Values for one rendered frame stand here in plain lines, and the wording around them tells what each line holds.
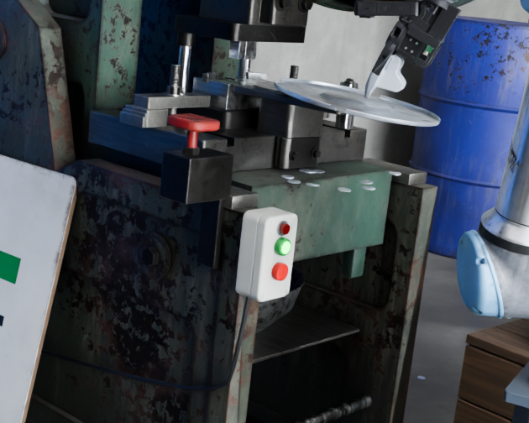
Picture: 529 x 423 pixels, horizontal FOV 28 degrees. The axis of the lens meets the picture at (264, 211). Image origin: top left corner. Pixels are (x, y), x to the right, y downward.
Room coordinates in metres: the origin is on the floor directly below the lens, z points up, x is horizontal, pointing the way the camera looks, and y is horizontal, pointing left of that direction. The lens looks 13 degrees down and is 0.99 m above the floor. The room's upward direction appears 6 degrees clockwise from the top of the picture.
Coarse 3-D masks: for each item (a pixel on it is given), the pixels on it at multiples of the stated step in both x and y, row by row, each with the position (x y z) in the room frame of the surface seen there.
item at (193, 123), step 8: (168, 120) 1.57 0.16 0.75; (176, 120) 1.55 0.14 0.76; (184, 120) 1.54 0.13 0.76; (192, 120) 1.54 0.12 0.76; (200, 120) 1.54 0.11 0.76; (208, 120) 1.56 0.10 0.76; (216, 120) 1.57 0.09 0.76; (184, 128) 1.54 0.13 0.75; (192, 128) 1.53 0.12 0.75; (200, 128) 1.53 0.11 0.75; (208, 128) 1.55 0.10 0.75; (216, 128) 1.56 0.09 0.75; (192, 136) 1.56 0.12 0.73; (192, 144) 1.56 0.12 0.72
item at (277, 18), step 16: (208, 0) 1.93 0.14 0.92; (224, 0) 1.90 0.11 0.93; (240, 0) 1.88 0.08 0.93; (256, 0) 1.87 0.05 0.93; (272, 0) 1.86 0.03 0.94; (288, 0) 1.87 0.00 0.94; (304, 0) 1.91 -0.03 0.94; (208, 16) 1.92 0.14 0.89; (224, 16) 1.90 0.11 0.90; (240, 16) 1.87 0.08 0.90; (256, 16) 1.87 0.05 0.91; (272, 16) 1.86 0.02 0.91; (288, 16) 1.89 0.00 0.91; (304, 16) 1.92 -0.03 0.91
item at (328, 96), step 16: (288, 80) 1.88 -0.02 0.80; (304, 80) 1.91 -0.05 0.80; (304, 96) 1.74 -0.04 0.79; (320, 96) 1.79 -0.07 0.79; (336, 96) 1.79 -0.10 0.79; (352, 96) 1.83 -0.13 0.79; (384, 96) 1.93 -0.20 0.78; (352, 112) 1.66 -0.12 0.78; (368, 112) 1.71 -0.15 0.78; (384, 112) 1.75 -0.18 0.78; (400, 112) 1.80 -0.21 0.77; (416, 112) 1.85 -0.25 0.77
